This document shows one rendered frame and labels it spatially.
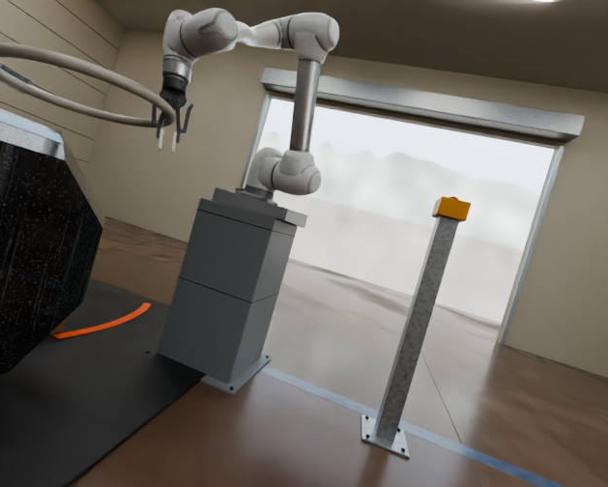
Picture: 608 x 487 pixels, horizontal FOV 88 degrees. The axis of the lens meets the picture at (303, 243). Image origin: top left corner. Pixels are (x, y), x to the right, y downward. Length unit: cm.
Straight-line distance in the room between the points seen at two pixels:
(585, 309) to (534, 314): 66
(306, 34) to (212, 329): 134
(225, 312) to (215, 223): 42
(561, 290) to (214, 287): 532
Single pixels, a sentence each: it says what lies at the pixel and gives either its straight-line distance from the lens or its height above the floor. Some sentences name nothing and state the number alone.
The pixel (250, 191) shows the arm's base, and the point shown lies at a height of 90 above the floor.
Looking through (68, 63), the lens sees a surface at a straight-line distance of 102.
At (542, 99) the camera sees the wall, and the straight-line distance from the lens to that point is 644.
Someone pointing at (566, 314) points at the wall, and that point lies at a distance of 612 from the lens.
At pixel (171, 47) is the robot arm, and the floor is 121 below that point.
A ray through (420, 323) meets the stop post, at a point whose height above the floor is 54.
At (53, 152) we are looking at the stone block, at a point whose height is 79.
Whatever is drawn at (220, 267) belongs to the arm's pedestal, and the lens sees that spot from 152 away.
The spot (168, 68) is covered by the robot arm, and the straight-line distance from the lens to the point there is 122.
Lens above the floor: 76
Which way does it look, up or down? 1 degrees down
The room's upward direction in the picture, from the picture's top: 16 degrees clockwise
